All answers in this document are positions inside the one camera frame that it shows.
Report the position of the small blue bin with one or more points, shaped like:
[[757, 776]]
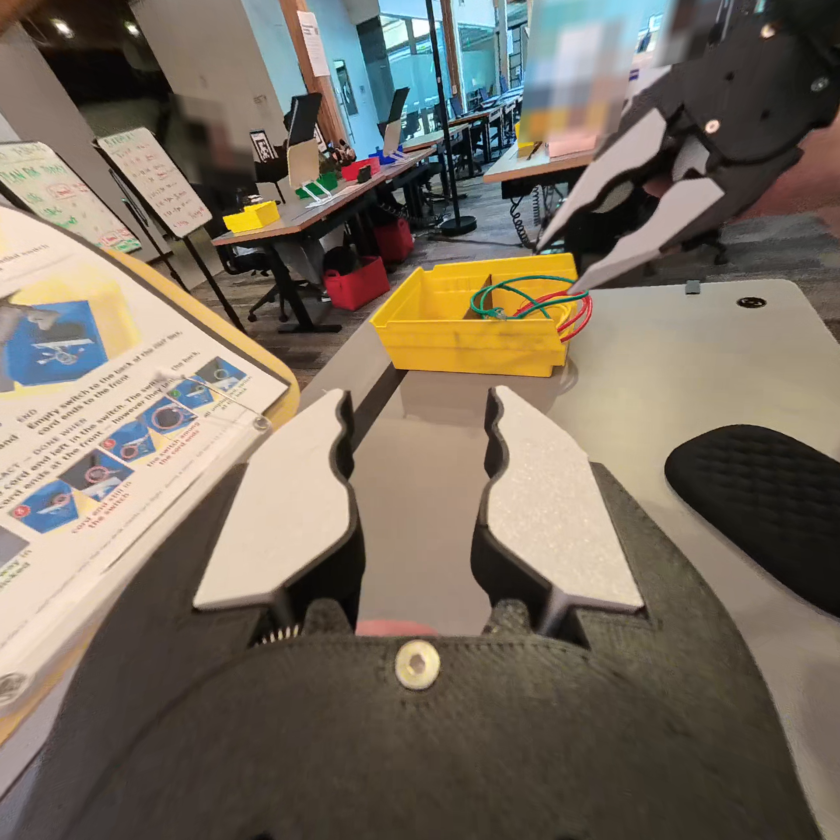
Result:
[[380, 157]]

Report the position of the red floor bin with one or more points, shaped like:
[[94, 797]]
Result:
[[394, 243], [358, 285]]

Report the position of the tan board on stand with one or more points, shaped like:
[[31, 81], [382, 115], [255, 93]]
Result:
[[303, 164]]

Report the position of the wooden sign board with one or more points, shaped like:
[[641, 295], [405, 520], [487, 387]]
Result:
[[289, 394]]

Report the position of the black desk grommet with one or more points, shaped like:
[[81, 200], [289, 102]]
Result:
[[751, 302]]

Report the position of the printed instruction sheet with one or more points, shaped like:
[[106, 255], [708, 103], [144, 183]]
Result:
[[98, 426]]

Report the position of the handwritten whiteboard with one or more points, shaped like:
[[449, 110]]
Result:
[[157, 184], [52, 190]]

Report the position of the yellow plastic bin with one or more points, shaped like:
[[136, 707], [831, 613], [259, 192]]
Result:
[[472, 348]]

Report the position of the small yellow bin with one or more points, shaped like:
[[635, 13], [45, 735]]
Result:
[[253, 218]]

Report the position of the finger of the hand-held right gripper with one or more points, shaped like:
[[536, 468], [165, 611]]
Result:
[[663, 223], [617, 164]]

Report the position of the black quilted wrist rest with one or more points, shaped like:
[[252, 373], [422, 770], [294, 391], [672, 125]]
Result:
[[768, 499]]

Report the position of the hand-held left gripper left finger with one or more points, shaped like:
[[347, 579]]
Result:
[[282, 518]]

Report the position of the small red bin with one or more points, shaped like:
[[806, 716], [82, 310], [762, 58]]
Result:
[[358, 172]]

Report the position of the black white tag sign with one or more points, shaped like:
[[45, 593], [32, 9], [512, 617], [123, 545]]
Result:
[[261, 145]]

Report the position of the small green bin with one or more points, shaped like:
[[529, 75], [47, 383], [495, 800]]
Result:
[[321, 186]]

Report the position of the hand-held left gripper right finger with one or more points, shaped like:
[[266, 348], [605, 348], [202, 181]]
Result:
[[558, 525]]

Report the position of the black pole stand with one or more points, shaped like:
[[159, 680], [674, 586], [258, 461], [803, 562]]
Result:
[[434, 98]]

